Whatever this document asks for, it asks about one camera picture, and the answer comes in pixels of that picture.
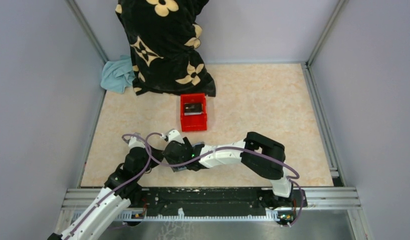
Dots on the silver credit card in bin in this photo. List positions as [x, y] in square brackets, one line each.
[192, 109]

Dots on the light blue cloth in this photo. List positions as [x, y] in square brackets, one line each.
[117, 75]

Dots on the grey slotted cable duct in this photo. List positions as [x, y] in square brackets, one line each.
[128, 216]

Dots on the black floral blanket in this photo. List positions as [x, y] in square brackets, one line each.
[164, 36]

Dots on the grey card holder wallet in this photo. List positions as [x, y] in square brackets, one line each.
[187, 152]

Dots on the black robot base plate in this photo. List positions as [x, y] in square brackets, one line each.
[212, 201]

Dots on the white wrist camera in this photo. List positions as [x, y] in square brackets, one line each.
[135, 141]
[174, 135]

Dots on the red plastic bin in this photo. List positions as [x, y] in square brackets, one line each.
[196, 123]

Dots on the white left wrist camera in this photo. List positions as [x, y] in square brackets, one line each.
[135, 141]

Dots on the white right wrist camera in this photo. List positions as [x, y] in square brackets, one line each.
[174, 135]

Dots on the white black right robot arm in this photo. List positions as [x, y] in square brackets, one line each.
[260, 154]

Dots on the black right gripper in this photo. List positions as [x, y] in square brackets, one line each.
[187, 143]

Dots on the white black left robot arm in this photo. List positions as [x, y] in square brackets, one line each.
[119, 192]

